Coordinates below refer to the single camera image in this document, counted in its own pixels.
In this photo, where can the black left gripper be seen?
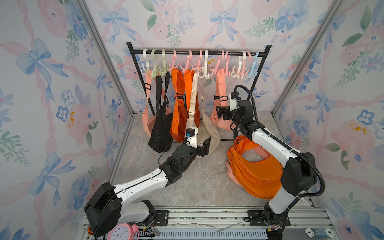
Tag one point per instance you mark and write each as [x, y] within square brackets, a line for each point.
[204, 149]

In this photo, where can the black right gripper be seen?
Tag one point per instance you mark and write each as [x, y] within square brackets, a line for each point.
[221, 112]

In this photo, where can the pink crossbody bag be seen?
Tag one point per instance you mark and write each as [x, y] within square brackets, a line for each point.
[259, 150]
[148, 123]
[220, 100]

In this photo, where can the orange crossbody bag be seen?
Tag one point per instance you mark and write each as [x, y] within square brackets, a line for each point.
[182, 84]
[260, 179]

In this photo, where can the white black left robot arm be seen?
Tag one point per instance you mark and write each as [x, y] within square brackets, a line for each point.
[111, 205]

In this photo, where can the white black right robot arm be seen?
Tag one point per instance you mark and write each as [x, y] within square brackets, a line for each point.
[299, 169]

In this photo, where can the beige crossbody bag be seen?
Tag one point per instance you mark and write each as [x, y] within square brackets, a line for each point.
[200, 120]

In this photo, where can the black crossbody bag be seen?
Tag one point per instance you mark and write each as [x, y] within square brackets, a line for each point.
[161, 138]

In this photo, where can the light blue hook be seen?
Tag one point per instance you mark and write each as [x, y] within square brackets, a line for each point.
[253, 70]

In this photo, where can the white hook leftmost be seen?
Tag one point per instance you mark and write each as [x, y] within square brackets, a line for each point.
[145, 67]

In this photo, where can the black clothes rack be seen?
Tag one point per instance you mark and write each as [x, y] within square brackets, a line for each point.
[197, 61]

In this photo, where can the pink alarm clock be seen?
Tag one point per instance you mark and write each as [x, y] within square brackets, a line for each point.
[124, 232]

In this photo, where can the white poker chips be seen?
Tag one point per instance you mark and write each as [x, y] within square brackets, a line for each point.
[322, 233]

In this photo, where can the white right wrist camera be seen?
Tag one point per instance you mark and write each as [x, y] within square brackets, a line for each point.
[234, 97]

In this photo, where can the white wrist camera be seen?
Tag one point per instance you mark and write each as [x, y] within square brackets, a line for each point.
[191, 135]
[234, 97]

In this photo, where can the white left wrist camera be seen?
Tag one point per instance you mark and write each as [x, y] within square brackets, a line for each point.
[191, 135]

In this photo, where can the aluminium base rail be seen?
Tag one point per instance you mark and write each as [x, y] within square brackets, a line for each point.
[227, 223]

